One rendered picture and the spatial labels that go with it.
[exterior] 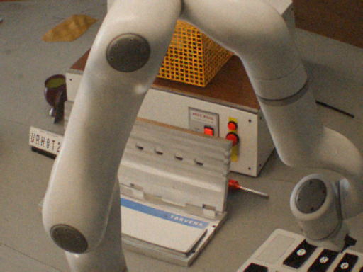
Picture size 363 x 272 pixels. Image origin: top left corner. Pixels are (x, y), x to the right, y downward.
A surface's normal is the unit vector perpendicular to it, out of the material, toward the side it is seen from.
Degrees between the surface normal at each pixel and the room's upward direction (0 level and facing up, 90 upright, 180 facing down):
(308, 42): 0
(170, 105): 90
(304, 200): 34
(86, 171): 78
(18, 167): 0
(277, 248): 0
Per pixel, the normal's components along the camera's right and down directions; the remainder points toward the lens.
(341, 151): 0.36, -0.55
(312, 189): -0.34, -0.43
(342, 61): -0.04, -0.81
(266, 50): 0.06, 0.55
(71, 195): -0.11, 0.18
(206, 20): -0.86, 0.35
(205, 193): -0.44, 0.37
